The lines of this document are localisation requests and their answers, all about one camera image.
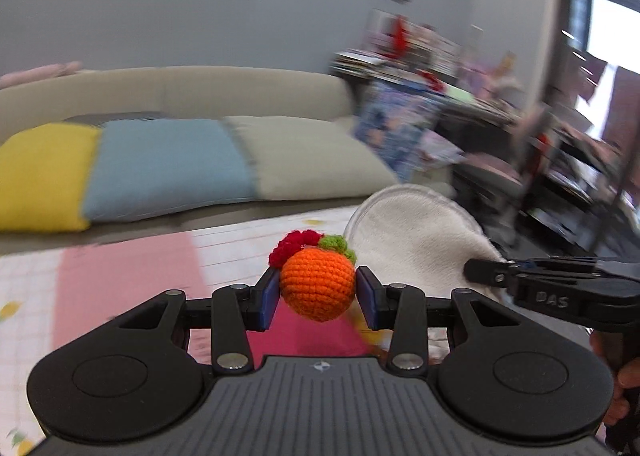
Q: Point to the person's right hand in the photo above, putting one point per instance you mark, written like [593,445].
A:
[627,378]

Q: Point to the blue patterned gift bag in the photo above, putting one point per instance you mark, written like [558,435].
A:
[392,121]

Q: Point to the white checked lemon tablecloth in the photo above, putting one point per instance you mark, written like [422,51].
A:
[226,254]

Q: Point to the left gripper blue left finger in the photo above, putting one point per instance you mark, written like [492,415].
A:
[267,292]

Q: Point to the white fluffy round pad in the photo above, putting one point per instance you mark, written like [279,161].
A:
[411,234]

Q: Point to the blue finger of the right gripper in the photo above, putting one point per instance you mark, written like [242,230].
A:
[558,263]
[490,273]

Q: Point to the yellow cushion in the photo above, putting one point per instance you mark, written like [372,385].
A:
[44,176]

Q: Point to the magenta cardboard box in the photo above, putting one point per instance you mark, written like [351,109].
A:
[292,335]

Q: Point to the light blue cushion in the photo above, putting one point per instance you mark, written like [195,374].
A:
[158,167]

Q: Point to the cluttered grey desk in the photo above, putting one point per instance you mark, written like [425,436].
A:
[359,69]

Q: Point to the pink paper mat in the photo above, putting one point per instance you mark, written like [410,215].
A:
[97,283]

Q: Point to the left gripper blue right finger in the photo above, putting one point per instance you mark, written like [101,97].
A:
[369,293]

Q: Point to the beige sofa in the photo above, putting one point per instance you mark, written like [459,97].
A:
[182,92]

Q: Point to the pink plush on sofa back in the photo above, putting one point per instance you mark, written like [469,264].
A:
[38,74]

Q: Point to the pink desk chair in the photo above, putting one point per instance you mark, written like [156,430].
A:
[494,181]

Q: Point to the orange crochet fruit toy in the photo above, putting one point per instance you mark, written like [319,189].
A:
[317,274]

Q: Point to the grey beige cushion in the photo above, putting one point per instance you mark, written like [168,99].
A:
[295,159]

